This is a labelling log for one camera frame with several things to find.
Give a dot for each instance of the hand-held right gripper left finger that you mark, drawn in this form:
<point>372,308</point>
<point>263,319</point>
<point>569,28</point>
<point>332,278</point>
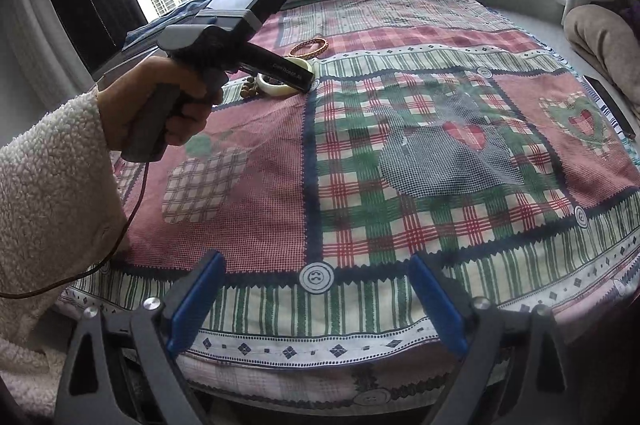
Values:
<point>197,300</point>

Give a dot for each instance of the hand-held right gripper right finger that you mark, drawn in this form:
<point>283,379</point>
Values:
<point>440,310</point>

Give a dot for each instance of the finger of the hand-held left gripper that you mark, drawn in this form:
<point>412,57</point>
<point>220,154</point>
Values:
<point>280,69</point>

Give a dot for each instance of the pale green jade bangle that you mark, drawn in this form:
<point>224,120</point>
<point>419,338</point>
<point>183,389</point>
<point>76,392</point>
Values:
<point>275,91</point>

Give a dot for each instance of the person's left forearm fleece sleeve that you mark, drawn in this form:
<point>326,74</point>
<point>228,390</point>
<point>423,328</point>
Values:
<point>50,185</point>

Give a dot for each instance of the person's left hand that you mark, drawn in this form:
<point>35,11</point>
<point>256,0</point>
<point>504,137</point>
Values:
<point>127,105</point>

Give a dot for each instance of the gold bangle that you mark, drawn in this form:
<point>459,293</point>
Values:
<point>306,55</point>

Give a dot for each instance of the plaid patchwork blanket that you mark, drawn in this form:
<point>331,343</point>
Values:
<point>400,230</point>

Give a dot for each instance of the black flat device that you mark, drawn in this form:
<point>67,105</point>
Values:
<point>602,97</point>

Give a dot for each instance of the beige cushion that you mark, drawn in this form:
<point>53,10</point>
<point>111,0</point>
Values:
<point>600,35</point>

